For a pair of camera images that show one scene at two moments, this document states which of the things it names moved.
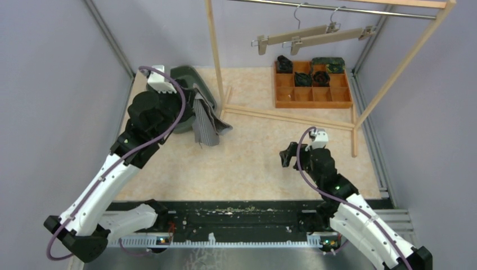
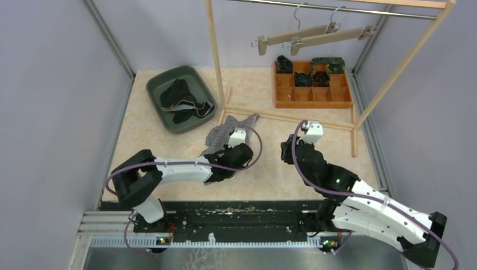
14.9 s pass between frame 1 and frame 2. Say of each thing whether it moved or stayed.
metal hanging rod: stayed
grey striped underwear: moved
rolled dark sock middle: stayed
